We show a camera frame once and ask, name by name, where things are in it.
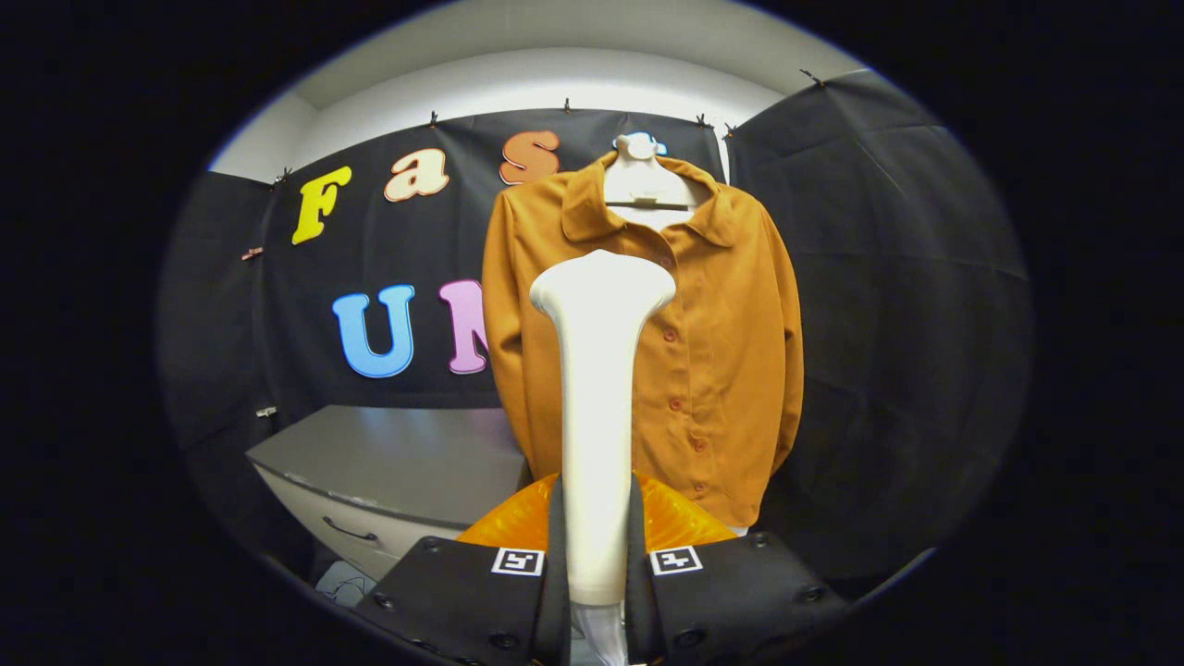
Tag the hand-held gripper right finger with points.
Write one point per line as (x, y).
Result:
(636, 564)

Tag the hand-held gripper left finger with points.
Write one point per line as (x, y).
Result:
(557, 564)

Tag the white garment steamer head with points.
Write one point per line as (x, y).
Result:
(597, 416)

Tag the orange button-up shirt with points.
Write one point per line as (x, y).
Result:
(740, 324)

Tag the white clothes hanger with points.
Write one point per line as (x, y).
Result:
(643, 185)

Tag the grey cabinet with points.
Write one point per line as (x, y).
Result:
(398, 462)

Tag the row of black clips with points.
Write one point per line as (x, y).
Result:
(566, 104)

